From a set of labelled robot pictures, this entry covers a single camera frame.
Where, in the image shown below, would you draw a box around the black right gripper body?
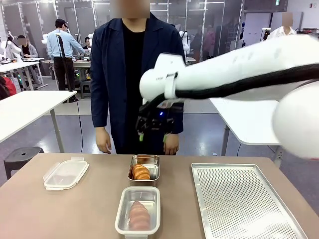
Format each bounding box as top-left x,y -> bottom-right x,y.
136,100 -> 175,135

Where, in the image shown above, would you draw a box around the golden croissant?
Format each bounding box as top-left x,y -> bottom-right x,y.
128,200 -> 152,231
132,163 -> 151,181

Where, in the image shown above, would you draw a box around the clear plastic clip lid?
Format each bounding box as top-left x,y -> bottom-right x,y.
43,156 -> 90,191
114,186 -> 161,239

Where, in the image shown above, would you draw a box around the person's left forearm navy sleeve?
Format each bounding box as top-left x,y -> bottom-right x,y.
173,109 -> 185,135

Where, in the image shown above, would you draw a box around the person's right forearm navy sleeve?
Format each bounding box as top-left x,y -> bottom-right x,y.
90,92 -> 111,129

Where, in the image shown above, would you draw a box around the person's left hand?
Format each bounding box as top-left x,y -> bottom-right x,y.
163,133 -> 180,156

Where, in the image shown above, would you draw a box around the person's right hand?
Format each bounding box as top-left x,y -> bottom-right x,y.
95,126 -> 113,153

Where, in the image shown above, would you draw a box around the person in navy jacket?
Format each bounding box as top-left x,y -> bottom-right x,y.
90,9 -> 186,156

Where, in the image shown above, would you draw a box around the grey step stool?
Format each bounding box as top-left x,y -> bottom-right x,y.
80,81 -> 92,100

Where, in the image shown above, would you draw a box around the white table behind robot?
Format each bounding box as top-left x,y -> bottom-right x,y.
208,97 -> 285,166

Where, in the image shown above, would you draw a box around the person in pink top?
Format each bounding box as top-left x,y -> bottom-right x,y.
205,24 -> 216,59

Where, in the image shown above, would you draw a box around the perforated metal baking tray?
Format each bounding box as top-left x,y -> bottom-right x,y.
191,163 -> 309,239

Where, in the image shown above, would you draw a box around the man in light blue shirt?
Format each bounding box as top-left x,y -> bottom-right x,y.
46,18 -> 86,103

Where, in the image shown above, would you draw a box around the white table with grey leg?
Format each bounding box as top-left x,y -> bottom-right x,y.
0,90 -> 78,153

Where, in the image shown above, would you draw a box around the black plastic stool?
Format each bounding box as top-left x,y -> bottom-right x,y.
3,146 -> 45,180

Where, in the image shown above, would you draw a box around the white background desk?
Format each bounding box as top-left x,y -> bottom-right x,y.
0,56 -> 49,91

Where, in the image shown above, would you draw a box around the seated person in grey top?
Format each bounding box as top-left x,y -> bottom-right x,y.
16,35 -> 39,59

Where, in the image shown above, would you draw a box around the red bag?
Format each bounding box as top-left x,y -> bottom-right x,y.
0,76 -> 17,101

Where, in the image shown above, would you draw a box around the mannequin with white shirt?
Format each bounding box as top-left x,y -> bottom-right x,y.
266,11 -> 298,40

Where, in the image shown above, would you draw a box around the clothes on rack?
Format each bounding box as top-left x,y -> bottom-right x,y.
296,27 -> 319,35

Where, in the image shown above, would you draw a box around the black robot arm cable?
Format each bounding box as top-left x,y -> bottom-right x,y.
143,63 -> 319,110

